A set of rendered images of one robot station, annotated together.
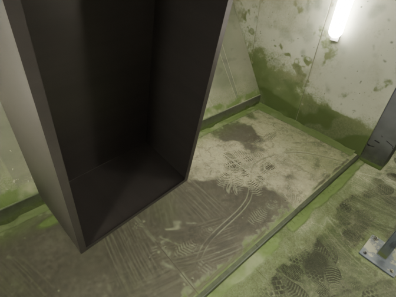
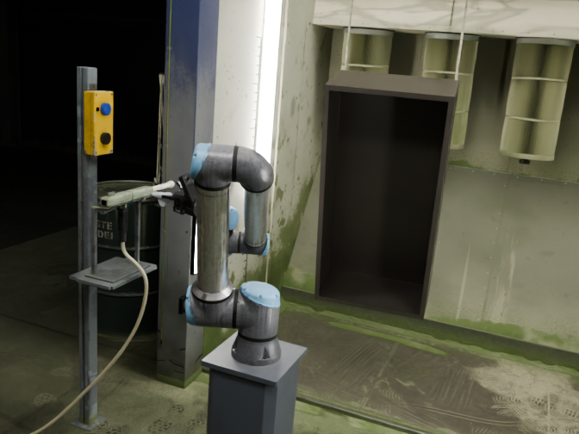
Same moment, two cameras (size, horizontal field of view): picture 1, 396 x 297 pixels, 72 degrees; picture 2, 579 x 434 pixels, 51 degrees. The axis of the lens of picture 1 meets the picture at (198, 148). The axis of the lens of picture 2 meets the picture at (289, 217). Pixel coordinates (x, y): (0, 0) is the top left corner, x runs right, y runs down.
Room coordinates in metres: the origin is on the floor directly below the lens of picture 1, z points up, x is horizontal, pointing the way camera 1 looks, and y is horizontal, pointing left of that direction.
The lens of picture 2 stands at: (-0.97, -2.29, 1.73)
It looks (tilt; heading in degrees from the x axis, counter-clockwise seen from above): 15 degrees down; 64
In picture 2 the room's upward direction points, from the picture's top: 5 degrees clockwise
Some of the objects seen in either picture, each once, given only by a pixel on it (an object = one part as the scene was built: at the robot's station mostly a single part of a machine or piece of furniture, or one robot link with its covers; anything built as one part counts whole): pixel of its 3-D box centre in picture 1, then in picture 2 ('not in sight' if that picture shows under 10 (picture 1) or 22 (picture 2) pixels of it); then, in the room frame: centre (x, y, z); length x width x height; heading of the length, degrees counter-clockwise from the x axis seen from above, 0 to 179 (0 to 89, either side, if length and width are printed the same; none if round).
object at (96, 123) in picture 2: not in sight; (98, 122); (-0.59, 0.31, 1.42); 0.12 x 0.06 x 0.26; 42
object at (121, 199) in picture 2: not in sight; (140, 209); (-0.41, 0.30, 1.05); 0.49 x 0.05 x 0.23; 42
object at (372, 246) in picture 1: (382, 254); not in sight; (0.92, -1.13, 0.01); 0.20 x 0.20 x 0.01; 42
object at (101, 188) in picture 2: not in sight; (131, 192); (-0.23, 1.41, 0.86); 0.54 x 0.54 x 0.01
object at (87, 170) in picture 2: not in sight; (87, 257); (-0.63, 0.36, 0.82); 0.06 x 0.06 x 1.64; 42
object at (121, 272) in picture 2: not in sight; (119, 235); (-0.52, 0.24, 0.95); 0.26 x 0.15 x 0.32; 42
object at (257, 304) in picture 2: not in sight; (257, 308); (-0.12, -0.36, 0.83); 0.17 x 0.15 x 0.18; 155
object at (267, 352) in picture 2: not in sight; (257, 342); (-0.11, -0.37, 0.69); 0.19 x 0.19 x 0.10
